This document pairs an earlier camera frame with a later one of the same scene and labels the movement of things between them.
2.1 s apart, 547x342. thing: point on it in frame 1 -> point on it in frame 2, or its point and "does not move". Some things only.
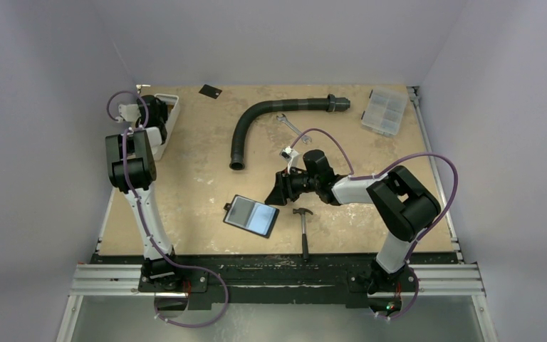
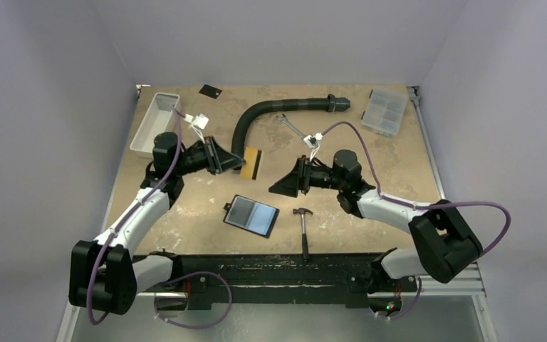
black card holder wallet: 251,216 does not move
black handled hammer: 303,211 does not move
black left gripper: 163,109 -> 218,160
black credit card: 211,91 does not move
